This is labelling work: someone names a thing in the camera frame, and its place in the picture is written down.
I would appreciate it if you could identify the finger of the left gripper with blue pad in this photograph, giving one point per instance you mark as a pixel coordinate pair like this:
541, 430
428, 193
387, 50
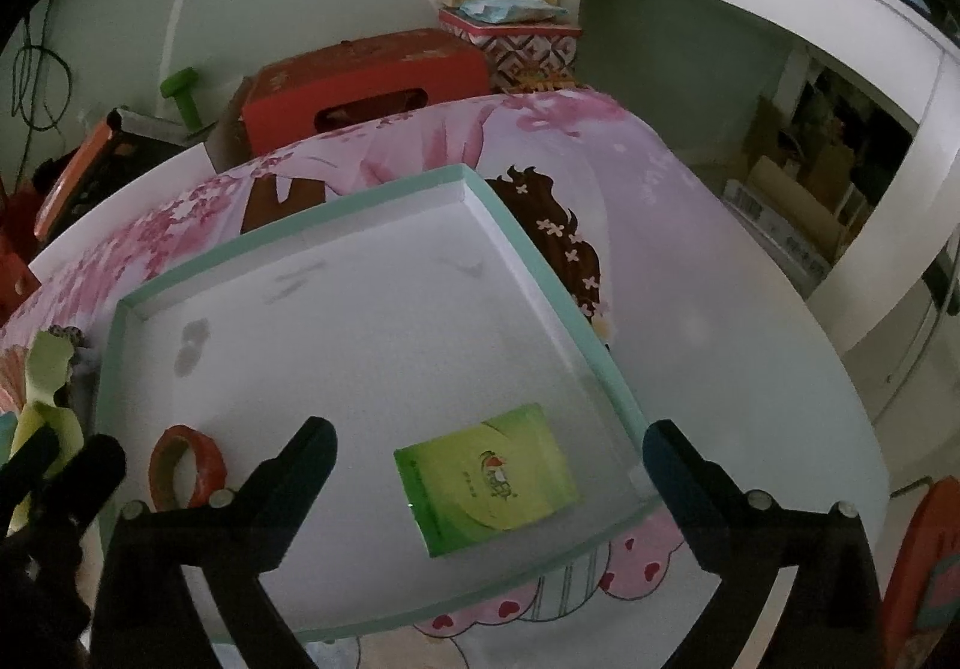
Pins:
62, 507

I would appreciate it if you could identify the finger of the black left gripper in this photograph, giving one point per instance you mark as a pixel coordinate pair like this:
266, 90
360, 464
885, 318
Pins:
29, 464

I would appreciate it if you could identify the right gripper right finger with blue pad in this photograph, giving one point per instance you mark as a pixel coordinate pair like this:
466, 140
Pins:
700, 496

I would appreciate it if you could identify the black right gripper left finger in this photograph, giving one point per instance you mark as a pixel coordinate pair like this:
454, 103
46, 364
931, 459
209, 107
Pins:
289, 485

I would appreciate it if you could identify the red tape roll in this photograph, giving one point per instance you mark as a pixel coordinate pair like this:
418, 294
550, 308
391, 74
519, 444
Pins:
185, 468

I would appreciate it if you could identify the light green cloth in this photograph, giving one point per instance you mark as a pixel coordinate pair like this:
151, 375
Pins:
47, 371

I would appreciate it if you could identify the green tissue pack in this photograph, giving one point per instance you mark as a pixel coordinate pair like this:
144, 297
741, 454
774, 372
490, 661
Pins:
476, 484

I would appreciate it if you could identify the black white leopard scrunchie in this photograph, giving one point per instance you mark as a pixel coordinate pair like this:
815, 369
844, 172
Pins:
72, 334

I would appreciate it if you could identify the pink cartoon print bedsheet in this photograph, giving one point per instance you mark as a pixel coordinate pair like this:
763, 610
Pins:
704, 328

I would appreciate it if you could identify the white tray with teal rim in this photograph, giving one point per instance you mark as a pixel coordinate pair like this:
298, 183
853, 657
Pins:
399, 314

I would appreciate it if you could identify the red gift bag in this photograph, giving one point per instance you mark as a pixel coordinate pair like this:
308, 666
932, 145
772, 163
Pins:
19, 245

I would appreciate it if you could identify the orange black box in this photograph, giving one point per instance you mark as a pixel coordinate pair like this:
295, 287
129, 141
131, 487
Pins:
121, 148

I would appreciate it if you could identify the white foam board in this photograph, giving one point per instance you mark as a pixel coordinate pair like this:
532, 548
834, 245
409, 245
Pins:
184, 171

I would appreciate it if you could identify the green dumbbell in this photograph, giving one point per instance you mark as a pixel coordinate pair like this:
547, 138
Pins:
179, 88

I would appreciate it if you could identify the red cardboard box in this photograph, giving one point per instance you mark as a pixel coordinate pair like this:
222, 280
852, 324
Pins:
359, 80

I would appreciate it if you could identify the red white patterned box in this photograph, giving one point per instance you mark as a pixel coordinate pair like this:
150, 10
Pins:
522, 58

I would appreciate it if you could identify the white curved desk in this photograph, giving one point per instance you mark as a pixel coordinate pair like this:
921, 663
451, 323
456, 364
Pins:
905, 58

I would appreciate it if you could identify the blue wet wipes pack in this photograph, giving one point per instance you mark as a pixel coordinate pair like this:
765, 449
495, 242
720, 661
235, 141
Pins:
499, 12

